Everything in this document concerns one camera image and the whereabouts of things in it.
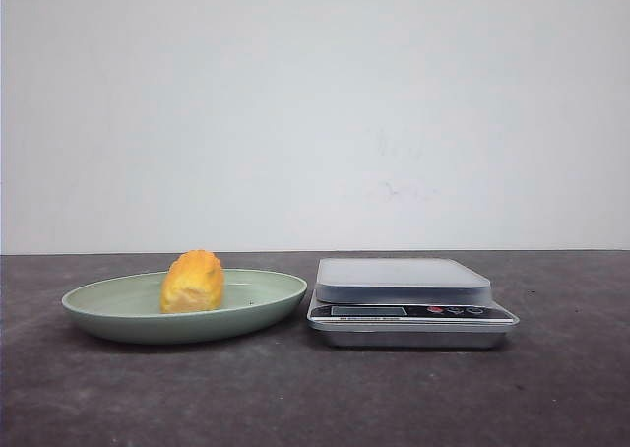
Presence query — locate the yellow corn cob piece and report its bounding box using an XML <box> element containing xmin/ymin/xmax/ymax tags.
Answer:
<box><xmin>159</xmin><ymin>249</ymin><xmax>224</xmax><ymax>313</ymax></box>

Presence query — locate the silver digital kitchen scale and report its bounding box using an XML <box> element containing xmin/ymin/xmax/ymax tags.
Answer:
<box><xmin>307</xmin><ymin>257</ymin><xmax>519</xmax><ymax>349</ymax></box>

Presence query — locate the light green plate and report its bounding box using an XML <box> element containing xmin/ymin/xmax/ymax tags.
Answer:
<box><xmin>61</xmin><ymin>269</ymin><xmax>307</xmax><ymax>345</ymax></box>

